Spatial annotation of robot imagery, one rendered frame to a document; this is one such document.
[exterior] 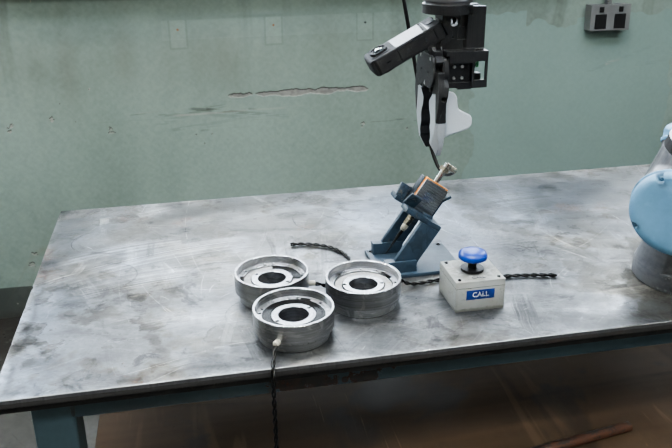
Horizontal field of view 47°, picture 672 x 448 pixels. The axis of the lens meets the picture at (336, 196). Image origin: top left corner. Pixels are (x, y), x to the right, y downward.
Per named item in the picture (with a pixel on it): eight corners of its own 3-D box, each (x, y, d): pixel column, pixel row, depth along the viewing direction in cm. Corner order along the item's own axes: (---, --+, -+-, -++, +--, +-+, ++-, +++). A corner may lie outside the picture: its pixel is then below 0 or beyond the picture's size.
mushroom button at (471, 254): (462, 290, 106) (464, 257, 104) (452, 277, 110) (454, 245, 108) (490, 287, 107) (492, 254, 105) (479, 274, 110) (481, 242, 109)
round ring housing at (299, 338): (273, 309, 107) (271, 282, 105) (345, 320, 104) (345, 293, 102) (240, 348, 98) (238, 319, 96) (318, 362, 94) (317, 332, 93)
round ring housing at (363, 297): (354, 329, 102) (353, 301, 100) (311, 298, 110) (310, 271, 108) (416, 306, 107) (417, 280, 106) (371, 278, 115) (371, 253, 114)
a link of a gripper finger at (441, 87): (449, 124, 108) (448, 59, 106) (439, 124, 107) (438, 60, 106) (438, 121, 112) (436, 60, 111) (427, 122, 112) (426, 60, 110)
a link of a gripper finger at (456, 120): (475, 155, 111) (475, 90, 109) (436, 158, 110) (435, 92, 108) (467, 153, 114) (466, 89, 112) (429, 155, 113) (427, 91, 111)
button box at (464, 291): (455, 313, 105) (456, 280, 103) (438, 289, 112) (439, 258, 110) (511, 307, 107) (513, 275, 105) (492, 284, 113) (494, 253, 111)
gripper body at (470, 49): (487, 92, 109) (492, 5, 105) (429, 96, 108) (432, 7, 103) (466, 81, 116) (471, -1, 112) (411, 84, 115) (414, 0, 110)
